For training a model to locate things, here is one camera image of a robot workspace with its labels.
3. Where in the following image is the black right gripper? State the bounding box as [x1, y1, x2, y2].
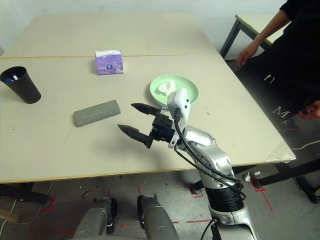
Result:
[117, 102, 176, 150]

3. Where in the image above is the grey robot left leg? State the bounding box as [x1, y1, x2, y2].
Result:
[74, 197, 118, 236]

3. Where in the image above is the grey robot leg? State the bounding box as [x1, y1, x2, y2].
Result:
[137, 194, 180, 240]
[74, 197, 118, 236]

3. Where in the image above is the person black clothing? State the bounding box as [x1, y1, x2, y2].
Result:
[234, 0, 320, 131]

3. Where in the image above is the wooden block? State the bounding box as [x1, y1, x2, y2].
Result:
[0, 209, 20, 223]

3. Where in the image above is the clear plastic film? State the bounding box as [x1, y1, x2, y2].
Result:
[266, 141, 297, 163]

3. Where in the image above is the purple tissue pack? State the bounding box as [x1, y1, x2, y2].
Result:
[94, 49, 125, 76]

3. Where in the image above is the person bare hand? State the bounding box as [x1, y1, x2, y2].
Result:
[236, 41, 261, 67]
[298, 99, 320, 121]

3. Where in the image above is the grey robot right leg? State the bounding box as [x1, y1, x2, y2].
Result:
[137, 194, 180, 240]

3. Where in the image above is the black plastic cup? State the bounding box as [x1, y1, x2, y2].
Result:
[0, 66, 42, 105]

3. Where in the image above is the black table leg beam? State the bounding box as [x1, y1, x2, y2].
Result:
[0, 183, 51, 206]
[191, 159, 320, 193]

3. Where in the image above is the black chair base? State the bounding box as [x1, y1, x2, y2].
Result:
[296, 176, 320, 205]

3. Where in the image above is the white tissue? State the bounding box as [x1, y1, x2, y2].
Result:
[156, 79, 177, 96]

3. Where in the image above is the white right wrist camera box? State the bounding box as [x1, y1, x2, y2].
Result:
[166, 87, 192, 150]

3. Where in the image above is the green plate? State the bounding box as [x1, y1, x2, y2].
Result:
[149, 74, 200, 106]

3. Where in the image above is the grey glasses case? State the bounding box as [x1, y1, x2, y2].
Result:
[73, 99, 121, 128]

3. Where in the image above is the person bare forearm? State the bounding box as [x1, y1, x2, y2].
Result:
[252, 9, 292, 51]

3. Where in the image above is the white floor cable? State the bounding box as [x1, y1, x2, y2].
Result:
[0, 181, 56, 225]
[292, 140, 320, 151]

